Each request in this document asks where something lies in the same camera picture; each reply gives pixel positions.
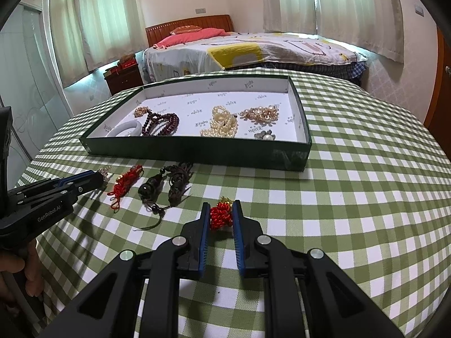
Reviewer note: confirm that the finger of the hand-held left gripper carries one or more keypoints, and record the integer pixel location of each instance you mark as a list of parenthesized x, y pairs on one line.
[(81, 177), (88, 187)]

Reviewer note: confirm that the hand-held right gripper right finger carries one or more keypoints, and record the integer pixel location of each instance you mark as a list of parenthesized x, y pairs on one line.
[(238, 239)]

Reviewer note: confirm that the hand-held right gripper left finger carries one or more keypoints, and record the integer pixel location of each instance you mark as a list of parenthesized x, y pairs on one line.
[(202, 239)]

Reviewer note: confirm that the silver rhinestone brooch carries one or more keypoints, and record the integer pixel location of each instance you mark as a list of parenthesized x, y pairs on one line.
[(105, 171)]

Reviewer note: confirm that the pale jade bangle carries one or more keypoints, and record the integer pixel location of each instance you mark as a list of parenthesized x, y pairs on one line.
[(121, 128)]

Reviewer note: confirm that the dark green cardboard tray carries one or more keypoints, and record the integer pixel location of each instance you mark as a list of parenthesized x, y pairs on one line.
[(211, 155)]

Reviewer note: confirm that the small gold ornament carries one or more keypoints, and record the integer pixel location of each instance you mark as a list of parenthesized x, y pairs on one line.
[(140, 111)]

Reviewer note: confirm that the pearl and silver brooch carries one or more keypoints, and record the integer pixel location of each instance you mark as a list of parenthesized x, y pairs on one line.
[(266, 135)]

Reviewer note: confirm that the gold beaded brooch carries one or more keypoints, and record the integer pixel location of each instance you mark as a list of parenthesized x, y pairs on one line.
[(260, 113)]

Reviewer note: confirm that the person's left hand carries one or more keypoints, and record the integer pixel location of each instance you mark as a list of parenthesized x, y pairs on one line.
[(31, 274)]

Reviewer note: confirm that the brown knotted tassel pendant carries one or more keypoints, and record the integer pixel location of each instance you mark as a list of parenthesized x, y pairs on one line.
[(176, 186)]

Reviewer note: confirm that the black bead pendant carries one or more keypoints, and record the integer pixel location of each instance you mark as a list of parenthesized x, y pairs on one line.
[(147, 188)]

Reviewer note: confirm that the dark wooden nightstand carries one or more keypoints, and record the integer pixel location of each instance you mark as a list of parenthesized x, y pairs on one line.
[(121, 79)]

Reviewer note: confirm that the frosted glass wardrobe doors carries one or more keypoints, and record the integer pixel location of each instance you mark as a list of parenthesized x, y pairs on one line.
[(31, 77)]

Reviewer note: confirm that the green checkered tablecloth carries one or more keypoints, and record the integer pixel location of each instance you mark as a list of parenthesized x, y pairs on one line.
[(352, 200)]

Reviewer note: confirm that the red box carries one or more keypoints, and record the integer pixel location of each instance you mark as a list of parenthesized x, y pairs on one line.
[(127, 64)]

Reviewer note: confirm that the white sheer curtain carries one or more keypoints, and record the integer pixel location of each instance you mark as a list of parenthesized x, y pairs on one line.
[(112, 17), (289, 3), (356, 10), (67, 24)]

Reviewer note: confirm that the pink pillow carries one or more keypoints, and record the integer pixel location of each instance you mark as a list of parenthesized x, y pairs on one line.
[(190, 37)]

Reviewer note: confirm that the brown embroidered cushion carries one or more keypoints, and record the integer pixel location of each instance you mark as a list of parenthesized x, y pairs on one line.
[(186, 29)]

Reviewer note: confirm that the bed with patterned sheet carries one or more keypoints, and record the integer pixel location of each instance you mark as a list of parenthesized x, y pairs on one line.
[(246, 47)]

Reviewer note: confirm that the wooden headboard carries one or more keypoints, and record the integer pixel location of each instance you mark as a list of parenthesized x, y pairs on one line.
[(197, 21)]

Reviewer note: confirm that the brown wooden door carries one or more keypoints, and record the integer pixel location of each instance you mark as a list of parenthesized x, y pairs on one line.
[(440, 95)]

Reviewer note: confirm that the white light switch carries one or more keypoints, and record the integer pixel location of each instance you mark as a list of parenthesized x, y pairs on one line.
[(418, 9)]

